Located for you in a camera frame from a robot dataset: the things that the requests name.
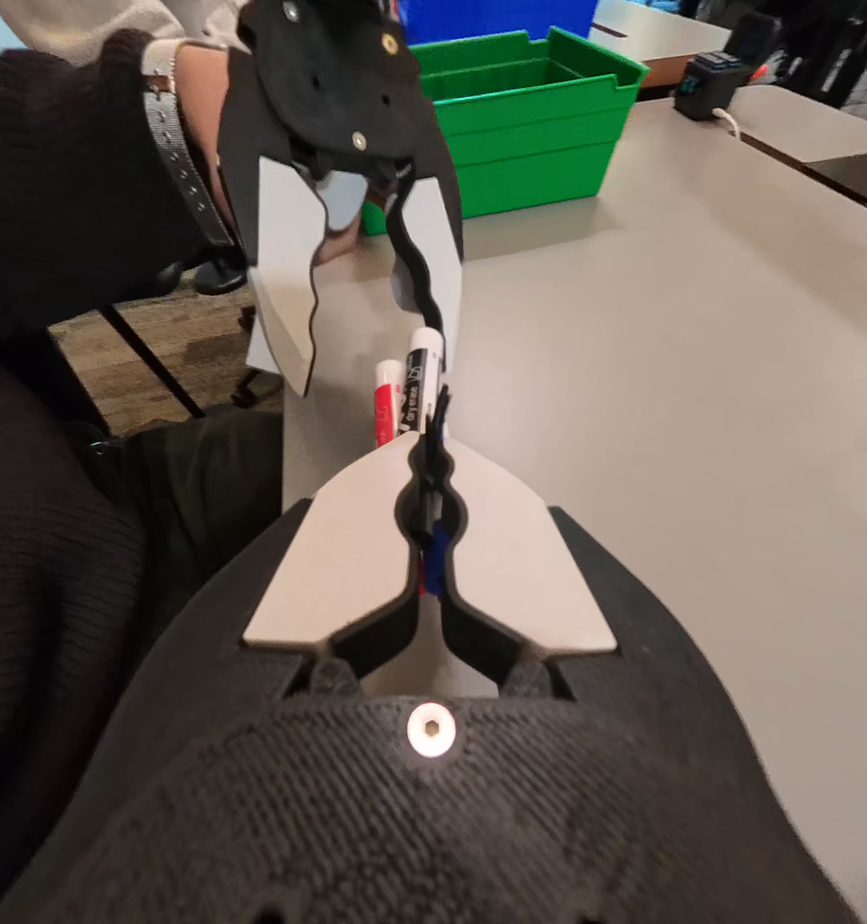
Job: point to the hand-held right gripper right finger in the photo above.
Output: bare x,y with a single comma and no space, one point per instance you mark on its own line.
527,570

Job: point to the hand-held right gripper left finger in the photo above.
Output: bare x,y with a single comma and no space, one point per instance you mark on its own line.
332,563

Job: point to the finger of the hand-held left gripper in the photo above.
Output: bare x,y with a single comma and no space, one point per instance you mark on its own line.
282,252
441,245

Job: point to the blue dry erase marker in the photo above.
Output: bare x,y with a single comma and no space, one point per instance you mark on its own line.
438,556

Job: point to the black dry erase marker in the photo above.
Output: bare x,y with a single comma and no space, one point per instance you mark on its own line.
420,368

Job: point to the green plastic bin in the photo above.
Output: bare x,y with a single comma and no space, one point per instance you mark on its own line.
534,123

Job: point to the red dry erase marker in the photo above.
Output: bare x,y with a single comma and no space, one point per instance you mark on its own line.
386,404

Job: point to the person's left forearm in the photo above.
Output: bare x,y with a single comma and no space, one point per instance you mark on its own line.
65,180

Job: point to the person's left hand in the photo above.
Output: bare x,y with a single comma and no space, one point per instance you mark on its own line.
202,123

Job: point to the black office chair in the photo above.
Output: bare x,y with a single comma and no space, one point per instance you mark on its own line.
148,357

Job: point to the blue plastic bin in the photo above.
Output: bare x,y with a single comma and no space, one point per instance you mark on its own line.
491,18

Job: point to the brown wooden table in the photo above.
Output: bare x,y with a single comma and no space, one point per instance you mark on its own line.
664,36

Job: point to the black battery charger dock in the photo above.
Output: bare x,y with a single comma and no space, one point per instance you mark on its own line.
711,83

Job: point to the black upright device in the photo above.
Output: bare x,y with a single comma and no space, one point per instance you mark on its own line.
751,40

